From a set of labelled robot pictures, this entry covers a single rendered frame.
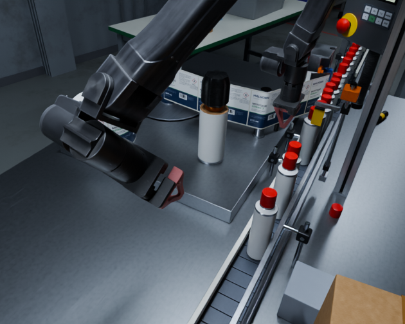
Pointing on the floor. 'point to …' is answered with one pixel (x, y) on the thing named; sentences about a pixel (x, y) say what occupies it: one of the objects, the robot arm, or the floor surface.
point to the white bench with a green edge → (222, 29)
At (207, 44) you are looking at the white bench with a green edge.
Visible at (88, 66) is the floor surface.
